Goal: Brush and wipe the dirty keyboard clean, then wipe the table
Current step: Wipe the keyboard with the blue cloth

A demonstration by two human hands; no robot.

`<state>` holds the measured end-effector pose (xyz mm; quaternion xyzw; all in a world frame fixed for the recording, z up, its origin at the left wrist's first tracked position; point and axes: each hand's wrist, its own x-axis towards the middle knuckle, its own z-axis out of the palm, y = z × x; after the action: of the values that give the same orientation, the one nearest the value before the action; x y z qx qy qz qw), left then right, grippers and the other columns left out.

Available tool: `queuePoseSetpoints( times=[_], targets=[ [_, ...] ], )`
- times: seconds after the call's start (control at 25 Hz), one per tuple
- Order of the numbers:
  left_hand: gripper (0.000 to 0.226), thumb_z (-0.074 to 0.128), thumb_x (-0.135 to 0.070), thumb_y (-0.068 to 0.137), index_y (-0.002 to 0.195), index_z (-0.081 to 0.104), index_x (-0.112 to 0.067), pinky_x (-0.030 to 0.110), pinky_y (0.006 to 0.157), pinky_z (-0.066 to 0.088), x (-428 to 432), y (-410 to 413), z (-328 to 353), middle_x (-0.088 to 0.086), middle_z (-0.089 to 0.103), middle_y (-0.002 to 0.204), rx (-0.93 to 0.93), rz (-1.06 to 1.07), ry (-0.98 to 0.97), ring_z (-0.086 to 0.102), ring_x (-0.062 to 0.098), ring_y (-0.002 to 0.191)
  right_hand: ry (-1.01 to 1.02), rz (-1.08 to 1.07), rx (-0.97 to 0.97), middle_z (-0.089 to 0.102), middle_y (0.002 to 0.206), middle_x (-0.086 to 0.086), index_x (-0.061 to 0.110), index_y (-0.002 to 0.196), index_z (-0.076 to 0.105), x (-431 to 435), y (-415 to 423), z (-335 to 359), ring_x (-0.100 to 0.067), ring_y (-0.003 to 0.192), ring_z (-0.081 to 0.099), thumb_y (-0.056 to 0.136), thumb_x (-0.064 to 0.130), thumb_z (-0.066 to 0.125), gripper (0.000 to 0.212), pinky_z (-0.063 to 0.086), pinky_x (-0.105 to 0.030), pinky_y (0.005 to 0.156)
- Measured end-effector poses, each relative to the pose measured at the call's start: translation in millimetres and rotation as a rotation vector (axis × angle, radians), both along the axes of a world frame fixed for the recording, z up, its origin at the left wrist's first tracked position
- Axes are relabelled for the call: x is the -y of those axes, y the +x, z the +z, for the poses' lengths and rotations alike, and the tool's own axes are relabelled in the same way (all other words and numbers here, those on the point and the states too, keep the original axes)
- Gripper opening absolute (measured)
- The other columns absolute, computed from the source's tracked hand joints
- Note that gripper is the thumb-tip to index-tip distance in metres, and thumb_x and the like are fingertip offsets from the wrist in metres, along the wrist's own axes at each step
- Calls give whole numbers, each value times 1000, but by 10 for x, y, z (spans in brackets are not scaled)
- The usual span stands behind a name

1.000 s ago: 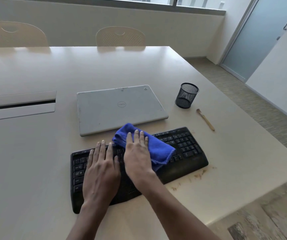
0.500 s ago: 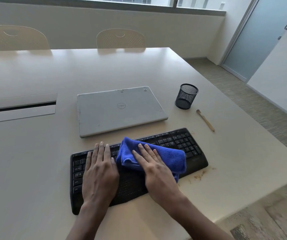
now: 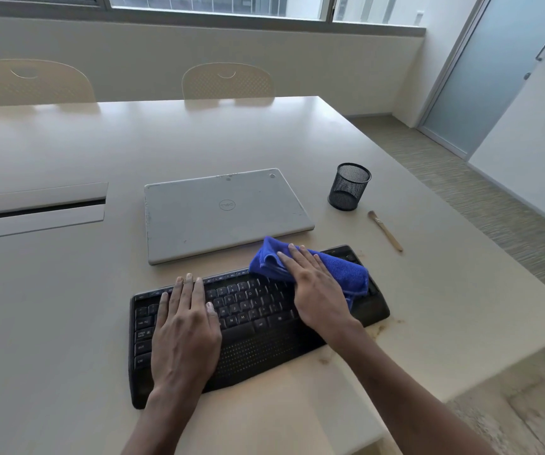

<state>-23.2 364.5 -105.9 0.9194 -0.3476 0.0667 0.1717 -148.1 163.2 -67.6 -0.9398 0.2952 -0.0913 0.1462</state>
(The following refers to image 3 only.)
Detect small wooden brush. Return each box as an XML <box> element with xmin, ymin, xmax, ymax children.
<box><xmin>367</xmin><ymin>210</ymin><xmax>404</xmax><ymax>253</ymax></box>

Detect grey window frame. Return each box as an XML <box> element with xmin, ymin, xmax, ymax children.
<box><xmin>0</xmin><ymin>0</ymin><xmax>427</xmax><ymax>37</ymax></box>

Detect silver laptop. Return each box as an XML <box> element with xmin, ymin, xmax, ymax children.
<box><xmin>143</xmin><ymin>167</ymin><xmax>316</xmax><ymax>266</ymax></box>

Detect cream perforated chair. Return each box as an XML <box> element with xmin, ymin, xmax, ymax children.
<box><xmin>181</xmin><ymin>62</ymin><xmax>277</xmax><ymax>100</ymax></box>
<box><xmin>0</xmin><ymin>58</ymin><xmax>97</xmax><ymax>107</ymax></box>

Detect black mesh pen holder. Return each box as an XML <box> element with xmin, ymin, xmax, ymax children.
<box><xmin>327</xmin><ymin>162</ymin><xmax>372</xmax><ymax>212</ymax></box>

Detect person's right hand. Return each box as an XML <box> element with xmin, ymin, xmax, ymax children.
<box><xmin>276</xmin><ymin>243</ymin><xmax>366</xmax><ymax>344</ymax></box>

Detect frosted glass door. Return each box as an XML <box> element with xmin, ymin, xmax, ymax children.
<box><xmin>417</xmin><ymin>0</ymin><xmax>545</xmax><ymax>159</ymax></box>

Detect black keyboard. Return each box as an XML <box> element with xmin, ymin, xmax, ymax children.
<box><xmin>128</xmin><ymin>245</ymin><xmax>391</xmax><ymax>411</ymax></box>

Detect blue microfibre cloth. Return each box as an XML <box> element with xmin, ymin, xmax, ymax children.
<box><xmin>248</xmin><ymin>235</ymin><xmax>370</xmax><ymax>311</ymax></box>

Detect grey desk cable slot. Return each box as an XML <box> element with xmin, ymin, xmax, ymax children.
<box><xmin>0</xmin><ymin>181</ymin><xmax>109</xmax><ymax>243</ymax></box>

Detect person's right forearm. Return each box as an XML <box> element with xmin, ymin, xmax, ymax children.
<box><xmin>329</xmin><ymin>324</ymin><xmax>496</xmax><ymax>455</ymax></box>

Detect person's left hand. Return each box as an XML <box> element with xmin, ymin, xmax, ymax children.
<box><xmin>150</xmin><ymin>273</ymin><xmax>224</xmax><ymax>399</ymax></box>

